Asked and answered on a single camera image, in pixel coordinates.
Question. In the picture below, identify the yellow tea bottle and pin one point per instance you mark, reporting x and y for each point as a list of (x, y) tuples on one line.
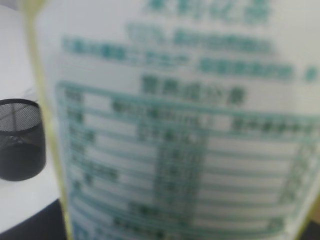
[(180, 119)]

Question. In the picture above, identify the black mesh pen holder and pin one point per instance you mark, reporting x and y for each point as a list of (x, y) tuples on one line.
[(22, 140)]

